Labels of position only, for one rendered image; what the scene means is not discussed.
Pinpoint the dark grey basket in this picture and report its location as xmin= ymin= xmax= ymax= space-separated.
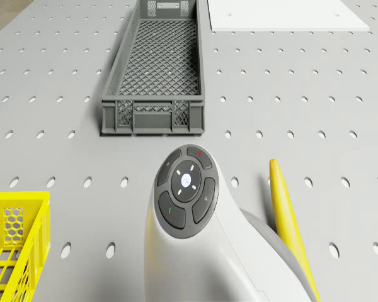
xmin=99 ymin=0 xmax=207 ymax=137

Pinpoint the banana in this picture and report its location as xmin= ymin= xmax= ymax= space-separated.
xmin=268 ymin=159 xmax=323 ymax=302

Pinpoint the white board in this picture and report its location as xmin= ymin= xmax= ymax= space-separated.
xmin=206 ymin=0 xmax=370 ymax=33

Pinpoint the yellow basket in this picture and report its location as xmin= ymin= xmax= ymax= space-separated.
xmin=0 ymin=191 xmax=52 ymax=302

